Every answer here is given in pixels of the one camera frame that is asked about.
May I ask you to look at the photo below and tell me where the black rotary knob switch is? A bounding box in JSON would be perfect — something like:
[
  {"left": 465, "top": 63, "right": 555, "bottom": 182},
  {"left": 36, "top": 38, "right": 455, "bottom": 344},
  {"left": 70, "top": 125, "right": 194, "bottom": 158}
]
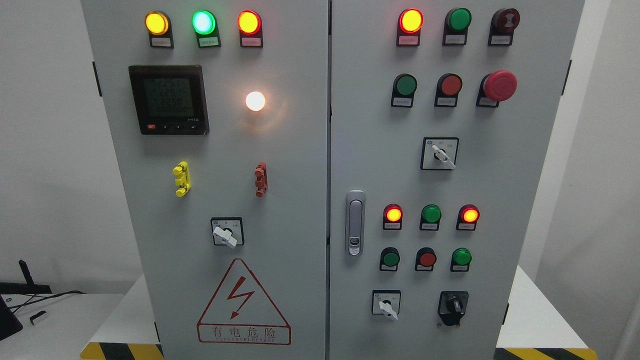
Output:
[{"left": 438, "top": 291, "right": 469, "bottom": 327}]

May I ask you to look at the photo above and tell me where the grey electrical cabinet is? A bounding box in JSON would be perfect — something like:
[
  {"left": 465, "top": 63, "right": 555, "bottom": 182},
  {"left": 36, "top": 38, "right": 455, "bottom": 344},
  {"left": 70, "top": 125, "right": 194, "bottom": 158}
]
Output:
[{"left": 81, "top": 0, "right": 585, "bottom": 360}]

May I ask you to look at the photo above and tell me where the red terminal connector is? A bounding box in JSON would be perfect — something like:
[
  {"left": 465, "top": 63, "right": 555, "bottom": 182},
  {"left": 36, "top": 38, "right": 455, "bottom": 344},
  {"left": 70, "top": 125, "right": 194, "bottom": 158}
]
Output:
[{"left": 254, "top": 161, "right": 269, "bottom": 198}]

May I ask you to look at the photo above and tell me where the red lit indicator middle left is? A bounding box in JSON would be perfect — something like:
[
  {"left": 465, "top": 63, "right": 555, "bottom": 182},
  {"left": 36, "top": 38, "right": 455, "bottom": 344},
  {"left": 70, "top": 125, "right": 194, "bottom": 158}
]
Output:
[{"left": 382, "top": 203, "right": 403, "bottom": 230}]

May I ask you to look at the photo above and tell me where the white glowing lamp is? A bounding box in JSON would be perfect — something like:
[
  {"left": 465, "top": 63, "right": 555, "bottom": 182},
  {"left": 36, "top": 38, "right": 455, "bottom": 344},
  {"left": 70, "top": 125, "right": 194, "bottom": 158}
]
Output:
[{"left": 245, "top": 91, "right": 266, "bottom": 112}]

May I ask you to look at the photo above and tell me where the green push button lower left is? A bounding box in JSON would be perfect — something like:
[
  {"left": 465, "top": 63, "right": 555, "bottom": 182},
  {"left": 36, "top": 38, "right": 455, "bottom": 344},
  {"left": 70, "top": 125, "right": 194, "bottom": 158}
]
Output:
[{"left": 379, "top": 247, "right": 401, "bottom": 272}]

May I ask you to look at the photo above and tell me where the green push button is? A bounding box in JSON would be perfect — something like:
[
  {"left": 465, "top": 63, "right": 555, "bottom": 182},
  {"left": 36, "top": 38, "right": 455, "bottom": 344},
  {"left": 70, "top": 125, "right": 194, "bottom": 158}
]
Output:
[
  {"left": 379, "top": 247, "right": 401, "bottom": 272},
  {"left": 390, "top": 73, "right": 418, "bottom": 109},
  {"left": 450, "top": 247, "right": 473, "bottom": 272}
]

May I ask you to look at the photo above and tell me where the green indicator middle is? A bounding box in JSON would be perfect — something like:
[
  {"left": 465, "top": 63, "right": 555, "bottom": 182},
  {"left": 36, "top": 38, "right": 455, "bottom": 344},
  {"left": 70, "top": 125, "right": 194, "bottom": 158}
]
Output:
[{"left": 419, "top": 203, "right": 442, "bottom": 231}]

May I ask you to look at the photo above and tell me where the green push button upper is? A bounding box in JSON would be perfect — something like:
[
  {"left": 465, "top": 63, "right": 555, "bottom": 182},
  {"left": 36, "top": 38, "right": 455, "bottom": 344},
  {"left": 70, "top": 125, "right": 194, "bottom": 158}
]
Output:
[{"left": 390, "top": 73, "right": 418, "bottom": 109}]

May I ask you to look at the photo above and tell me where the red push button lower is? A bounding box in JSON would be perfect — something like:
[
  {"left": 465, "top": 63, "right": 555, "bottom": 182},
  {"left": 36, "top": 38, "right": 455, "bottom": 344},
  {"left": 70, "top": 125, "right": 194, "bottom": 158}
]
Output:
[{"left": 414, "top": 247, "right": 438, "bottom": 272}]

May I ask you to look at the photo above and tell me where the red push button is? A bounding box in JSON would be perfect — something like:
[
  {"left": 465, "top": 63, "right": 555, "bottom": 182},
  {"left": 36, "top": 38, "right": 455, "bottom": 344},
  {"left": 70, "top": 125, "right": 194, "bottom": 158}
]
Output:
[
  {"left": 414, "top": 247, "right": 438, "bottom": 272},
  {"left": 434, "top": 73, "right": 463, "bottom": 108}
]

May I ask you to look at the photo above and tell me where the yellow terminal connector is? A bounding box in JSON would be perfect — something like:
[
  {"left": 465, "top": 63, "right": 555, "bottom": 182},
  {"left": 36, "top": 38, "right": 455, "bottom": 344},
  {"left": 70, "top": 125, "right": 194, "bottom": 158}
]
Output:
[{"left": 173, "top": 161, "right": 191, "bottom": 198}]

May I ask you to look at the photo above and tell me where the red indicator middle right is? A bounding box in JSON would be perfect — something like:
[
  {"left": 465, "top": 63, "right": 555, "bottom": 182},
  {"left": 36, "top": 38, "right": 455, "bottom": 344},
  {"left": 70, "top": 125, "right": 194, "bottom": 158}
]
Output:
[{"left": 455, "top": 203, "right": 480, "bottom": 231}]

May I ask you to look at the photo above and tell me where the red high voltage warning sticker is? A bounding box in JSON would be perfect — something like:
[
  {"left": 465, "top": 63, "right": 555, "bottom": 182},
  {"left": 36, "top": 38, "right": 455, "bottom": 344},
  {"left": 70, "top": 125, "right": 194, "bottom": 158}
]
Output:
[{"left": 197, "top": 258, "right": 291, "bottom": 346}]

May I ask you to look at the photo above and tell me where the red push button upper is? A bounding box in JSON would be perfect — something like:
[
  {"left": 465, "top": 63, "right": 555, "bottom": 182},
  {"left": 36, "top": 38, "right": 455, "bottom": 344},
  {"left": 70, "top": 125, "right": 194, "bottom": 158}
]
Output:
[{"left": 434, "top": 73, "right": 463, "bottom": 108}]

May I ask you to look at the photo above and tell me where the green push button lower right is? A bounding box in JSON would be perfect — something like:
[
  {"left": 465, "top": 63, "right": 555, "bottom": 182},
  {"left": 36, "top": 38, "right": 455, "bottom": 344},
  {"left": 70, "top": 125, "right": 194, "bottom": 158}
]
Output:
[{"left": 450, "top": 247, "right": 473, "bottom": 272}]

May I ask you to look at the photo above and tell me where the black digital power meter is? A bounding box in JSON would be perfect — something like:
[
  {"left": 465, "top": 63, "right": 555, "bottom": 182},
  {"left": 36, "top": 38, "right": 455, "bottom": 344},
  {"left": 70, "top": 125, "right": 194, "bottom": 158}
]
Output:
[{"left": 128, "top": 64, "right": 210, "bottom": 136}]

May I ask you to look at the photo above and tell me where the red lit indicator light left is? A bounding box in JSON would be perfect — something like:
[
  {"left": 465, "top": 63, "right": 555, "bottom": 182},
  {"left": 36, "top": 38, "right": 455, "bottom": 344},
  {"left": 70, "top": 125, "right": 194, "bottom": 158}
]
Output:
[{"left": 237, "top": 9, "right": 264, "bottom": 48}]

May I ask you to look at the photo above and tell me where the red lit indicator top right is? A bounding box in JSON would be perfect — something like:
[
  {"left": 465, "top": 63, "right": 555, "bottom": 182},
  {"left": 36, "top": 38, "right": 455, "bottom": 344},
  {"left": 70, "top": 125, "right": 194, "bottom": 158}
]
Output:
[{"left": 396, "top": 7, "right": 425, "bottom": 47}]

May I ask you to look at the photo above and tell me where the green lit indicator light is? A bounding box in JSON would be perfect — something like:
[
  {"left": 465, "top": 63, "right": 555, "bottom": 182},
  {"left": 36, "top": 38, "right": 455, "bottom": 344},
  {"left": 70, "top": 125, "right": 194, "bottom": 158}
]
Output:
[{"left": 191, "top": 9, "right": 221, "bottom": 48}]

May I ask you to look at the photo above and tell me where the red emergency stop button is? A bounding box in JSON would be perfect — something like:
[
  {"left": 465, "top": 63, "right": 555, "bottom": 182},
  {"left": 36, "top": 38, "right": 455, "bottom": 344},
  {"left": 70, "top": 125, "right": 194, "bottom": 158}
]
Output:
[{"left": 476, "top": 69, "right": 518, "bottom": 109}]

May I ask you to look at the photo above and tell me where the green indicator top right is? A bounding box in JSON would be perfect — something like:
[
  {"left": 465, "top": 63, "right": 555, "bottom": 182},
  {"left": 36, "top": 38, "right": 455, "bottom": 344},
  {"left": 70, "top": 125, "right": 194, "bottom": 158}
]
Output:
[{"left": 442, "top": 7, "right": 473, "bottom": 46}]

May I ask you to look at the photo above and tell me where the yellow indicator light top left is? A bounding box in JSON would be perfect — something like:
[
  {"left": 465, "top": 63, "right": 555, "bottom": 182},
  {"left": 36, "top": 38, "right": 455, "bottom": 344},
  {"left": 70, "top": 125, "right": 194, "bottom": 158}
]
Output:
[{"left": 144, "top": 10, "right": 174, "bottom": 49}]

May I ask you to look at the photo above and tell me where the dark red buzzer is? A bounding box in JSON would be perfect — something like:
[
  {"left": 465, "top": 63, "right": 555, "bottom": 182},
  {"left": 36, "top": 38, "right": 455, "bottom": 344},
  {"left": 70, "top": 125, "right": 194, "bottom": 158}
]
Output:
[{"left": 487, "top": 7, "right": 521, "bottom": 46}]

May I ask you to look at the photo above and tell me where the white platform with hazard stripes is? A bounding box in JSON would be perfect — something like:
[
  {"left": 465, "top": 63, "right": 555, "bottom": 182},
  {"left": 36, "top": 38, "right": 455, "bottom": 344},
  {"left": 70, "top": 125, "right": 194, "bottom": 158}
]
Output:
[{"left": 79, "top": 268, "right": 598, "bottom": 360}]

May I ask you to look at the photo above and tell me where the small white black adapter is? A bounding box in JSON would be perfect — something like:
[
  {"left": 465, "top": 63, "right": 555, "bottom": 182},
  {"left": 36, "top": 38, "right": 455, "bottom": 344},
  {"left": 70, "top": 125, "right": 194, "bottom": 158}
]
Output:
[{"left": 29, "top": 310, "right": 49, "bottom": 326}]

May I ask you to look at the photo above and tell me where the black device with antenna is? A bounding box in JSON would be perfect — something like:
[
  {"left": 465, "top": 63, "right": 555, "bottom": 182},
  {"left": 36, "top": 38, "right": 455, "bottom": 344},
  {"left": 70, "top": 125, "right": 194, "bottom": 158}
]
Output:
[{"left": 0, "top": 259, "right": 53, "bottom": 342}]

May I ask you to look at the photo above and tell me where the silver door latch handle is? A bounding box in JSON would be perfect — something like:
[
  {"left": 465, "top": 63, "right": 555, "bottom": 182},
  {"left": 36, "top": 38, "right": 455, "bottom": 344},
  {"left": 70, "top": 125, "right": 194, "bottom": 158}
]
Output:
[{"left": 345, "top": 190, "right": 366, "bottom": 256}]

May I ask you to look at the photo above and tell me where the white selector switch left door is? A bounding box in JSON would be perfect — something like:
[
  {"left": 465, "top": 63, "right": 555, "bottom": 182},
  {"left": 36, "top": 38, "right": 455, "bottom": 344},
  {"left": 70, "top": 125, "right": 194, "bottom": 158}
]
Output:
[{"left": 210, "top": 217, "right": 245, "bottom": 249}]

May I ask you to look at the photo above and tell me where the white selector switch upper right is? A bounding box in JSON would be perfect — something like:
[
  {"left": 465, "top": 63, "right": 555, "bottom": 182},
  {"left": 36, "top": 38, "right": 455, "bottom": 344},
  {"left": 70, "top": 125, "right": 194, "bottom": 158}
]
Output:
[{"left": 420, "top": 136, "right": 460, "bottom": 171}]

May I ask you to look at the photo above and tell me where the white selector switch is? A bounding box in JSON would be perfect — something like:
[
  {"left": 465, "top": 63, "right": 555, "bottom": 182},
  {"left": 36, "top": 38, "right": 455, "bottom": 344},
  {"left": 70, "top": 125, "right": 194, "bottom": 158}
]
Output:
[
  {"left": 371, "top": 290, "right": 402, "bottom": 321},
  {"left": 420, "top": 136, "right": 460, "bottom": 171}
]

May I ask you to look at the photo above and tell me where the white selector switch lower right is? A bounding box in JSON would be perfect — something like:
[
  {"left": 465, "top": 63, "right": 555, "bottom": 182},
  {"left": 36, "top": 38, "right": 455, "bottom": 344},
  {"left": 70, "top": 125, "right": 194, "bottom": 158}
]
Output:
[{"left": 371, "top": 290, "right": 402, "bottom": 321}]

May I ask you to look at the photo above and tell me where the black cable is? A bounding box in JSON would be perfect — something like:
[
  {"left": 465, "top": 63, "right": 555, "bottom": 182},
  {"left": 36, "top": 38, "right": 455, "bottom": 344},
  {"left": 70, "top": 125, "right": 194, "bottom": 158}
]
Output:
[{"left": 2, "top": 290, "right": 87, "bottom": 316}]

